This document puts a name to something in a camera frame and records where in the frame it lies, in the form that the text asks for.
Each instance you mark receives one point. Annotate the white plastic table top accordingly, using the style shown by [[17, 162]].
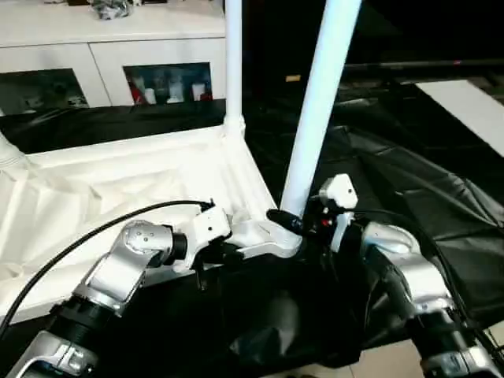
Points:
[[118, 177]]

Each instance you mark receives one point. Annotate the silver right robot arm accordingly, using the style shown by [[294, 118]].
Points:
[[413, 267]]

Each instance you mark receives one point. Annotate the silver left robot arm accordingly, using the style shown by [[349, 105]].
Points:
[[114, 271]]

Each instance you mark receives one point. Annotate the black plastic mat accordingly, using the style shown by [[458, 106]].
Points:
[[413, 177]]

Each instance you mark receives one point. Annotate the small tan label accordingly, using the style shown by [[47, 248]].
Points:
[[292, 77]]

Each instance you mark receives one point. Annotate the white mug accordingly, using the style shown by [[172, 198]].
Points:
[[197, 92]]

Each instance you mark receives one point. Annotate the small white cup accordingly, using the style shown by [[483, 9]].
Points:
[[150, 96]]

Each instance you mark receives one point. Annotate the white printed carton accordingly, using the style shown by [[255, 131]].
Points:
[[175, 88]]

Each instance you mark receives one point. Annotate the tall black cabinet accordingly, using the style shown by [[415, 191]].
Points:
[[275, 39]]

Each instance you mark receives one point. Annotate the white flat board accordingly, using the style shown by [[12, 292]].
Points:
[[464, 106]]

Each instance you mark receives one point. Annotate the black horizontal bar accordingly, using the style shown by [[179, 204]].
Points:
[[425, 64]]

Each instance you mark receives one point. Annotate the white cabinet with glass doors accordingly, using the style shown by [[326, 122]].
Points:
[[78, 43]]

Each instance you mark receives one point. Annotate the patterned mug on cabinet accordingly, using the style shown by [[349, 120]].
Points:
[[110, 8]]

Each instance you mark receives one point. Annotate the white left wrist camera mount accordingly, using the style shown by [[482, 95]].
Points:
[[204, 232]]

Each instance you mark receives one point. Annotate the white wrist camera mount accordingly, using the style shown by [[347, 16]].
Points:
[[340, 193], [204, 232]]

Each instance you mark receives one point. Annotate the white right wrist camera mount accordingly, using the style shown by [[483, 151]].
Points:
[[340, 193]]

